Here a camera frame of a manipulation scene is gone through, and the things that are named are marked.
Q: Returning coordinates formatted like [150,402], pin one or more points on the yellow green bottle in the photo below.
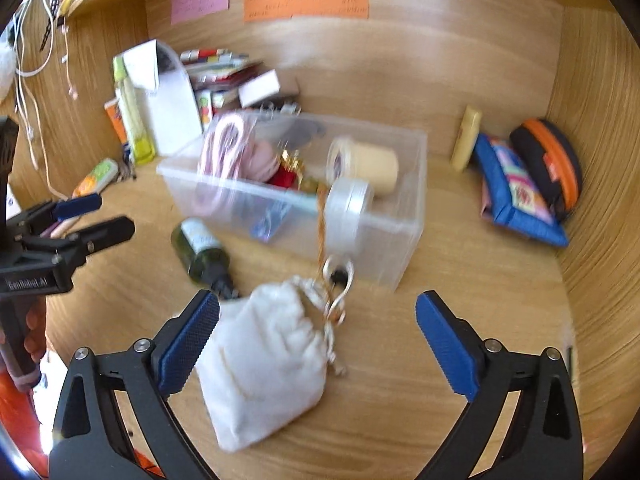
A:
[132,120]

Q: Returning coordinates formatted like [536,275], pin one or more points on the green orange tube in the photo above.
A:
[97,177]

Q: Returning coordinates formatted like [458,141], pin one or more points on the dark metal clips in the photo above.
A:
[127,165]

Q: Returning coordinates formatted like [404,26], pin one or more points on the dark grey item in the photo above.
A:
[302,132]

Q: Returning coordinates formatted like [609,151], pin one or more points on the white curved paper holder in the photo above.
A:
[172,110]

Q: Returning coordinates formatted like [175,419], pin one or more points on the small book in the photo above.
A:
[225,99]

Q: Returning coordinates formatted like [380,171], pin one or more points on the person's left forearm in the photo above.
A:
[20,410]

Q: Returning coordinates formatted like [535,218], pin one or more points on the black orange zip case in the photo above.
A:
[555,160]

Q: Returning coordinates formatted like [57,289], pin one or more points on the white folded paper slip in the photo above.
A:
[142,65]

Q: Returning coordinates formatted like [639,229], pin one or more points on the white cardboard box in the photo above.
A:
[259,89]

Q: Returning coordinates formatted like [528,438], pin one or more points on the pale yellow tube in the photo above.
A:
[466,137]

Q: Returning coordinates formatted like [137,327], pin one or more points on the blue patterned zip pouch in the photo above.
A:
[520,195]

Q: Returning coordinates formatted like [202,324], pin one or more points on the metal binder clips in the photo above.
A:
[282,107]

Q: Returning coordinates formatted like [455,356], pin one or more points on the pink round case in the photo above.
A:
[260,160]

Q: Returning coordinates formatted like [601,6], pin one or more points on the beige round jar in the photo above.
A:
[370,165]

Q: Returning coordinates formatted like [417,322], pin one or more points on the colourful dotted box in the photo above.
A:
[205,110]

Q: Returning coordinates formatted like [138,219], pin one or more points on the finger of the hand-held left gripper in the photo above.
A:
[107,232]
[80,205]

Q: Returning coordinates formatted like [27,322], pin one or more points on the clear plastic storage bin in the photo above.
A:
[385,240]

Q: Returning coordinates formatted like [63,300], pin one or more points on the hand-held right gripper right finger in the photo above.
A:
[447,345]

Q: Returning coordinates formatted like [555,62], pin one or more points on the person's left hand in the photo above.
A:
[34,332]

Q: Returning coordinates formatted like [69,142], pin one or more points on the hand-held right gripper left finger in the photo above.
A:
[190,340]

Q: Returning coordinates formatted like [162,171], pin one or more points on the dark green glass bottle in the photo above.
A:
[200,255]

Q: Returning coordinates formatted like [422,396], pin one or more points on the blue printed packet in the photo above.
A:
[267,222]

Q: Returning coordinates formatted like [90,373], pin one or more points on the stack of books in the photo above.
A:
[225,72]

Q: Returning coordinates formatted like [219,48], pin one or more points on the pink brown wallet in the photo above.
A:
[486,202]

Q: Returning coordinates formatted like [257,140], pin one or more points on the clear round jar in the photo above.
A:
[350,200]

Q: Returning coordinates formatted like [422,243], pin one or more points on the orange sticky note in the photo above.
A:
[305,2]

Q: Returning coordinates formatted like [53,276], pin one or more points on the orange white tube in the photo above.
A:
[116,122]

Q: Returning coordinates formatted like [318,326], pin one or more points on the wooden desktop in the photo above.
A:
[450,285]

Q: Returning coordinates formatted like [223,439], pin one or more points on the pink pen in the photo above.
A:
[57,229]

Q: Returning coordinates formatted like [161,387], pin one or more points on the striped colourful booklet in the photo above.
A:
[210,55]

